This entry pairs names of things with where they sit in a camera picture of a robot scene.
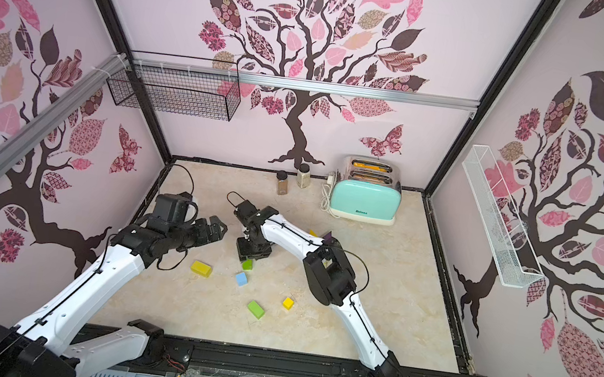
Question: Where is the yellow rectangle block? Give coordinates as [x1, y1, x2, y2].
[190, 261, 213, 279]

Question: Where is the aluminium frame bar left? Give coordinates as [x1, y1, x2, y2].
[0, 53, 126, 177]

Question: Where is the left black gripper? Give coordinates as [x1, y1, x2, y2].
[165, 209, 228, 257]

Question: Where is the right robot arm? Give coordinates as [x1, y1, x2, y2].
[234, 201, 405, 377]

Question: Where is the brown spice jar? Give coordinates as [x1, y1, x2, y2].
[276, 170, 289, 196]

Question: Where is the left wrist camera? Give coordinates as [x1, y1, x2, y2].
[153, 191, 199, 225]

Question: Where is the white wire shelf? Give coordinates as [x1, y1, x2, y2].
[462, 145, 545, 289]

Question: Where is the green rectangle block front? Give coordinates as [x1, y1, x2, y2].
[247, 300, 265, 319]

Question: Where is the light blue cube block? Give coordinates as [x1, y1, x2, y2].
[235, 272, 248, 287]

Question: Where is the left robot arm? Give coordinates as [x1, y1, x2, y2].
[0, 215, 227, 377]

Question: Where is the black wire basket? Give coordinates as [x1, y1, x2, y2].
[106, 58, 243, 121]

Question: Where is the mint green toaster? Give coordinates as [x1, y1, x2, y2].
[328, 155, 403, 226]

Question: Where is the pale spice jar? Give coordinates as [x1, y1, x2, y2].
[296, 163, 311, 189]

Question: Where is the small yellow cube block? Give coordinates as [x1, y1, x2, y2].
[282, 298, 295, 310]

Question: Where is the white toaster power cord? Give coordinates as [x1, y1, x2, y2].
[317, 170, 339, 215]

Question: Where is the aluminium frame bar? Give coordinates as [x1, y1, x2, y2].
[133, 59, 480, 113]
[0, 53, 126, 177]

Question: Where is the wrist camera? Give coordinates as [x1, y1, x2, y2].
[234, 200, 259, 227]
[153, 191, 199, 225]

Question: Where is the aluminium frame bar rear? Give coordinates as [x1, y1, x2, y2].
[133, 59, 480, 113]

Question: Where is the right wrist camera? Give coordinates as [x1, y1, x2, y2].
[234, 200, 259, 227]

